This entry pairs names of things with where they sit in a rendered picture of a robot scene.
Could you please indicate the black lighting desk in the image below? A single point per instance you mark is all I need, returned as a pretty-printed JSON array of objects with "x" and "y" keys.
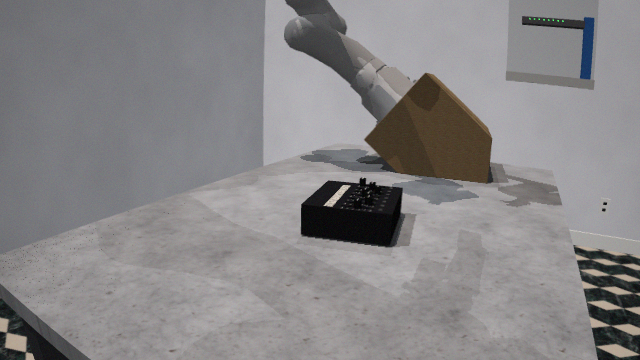
[{"x": 334, "y": 211}]

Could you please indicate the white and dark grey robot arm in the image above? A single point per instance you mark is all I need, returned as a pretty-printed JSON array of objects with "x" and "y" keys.
[{"x": 381, "y": 87}]

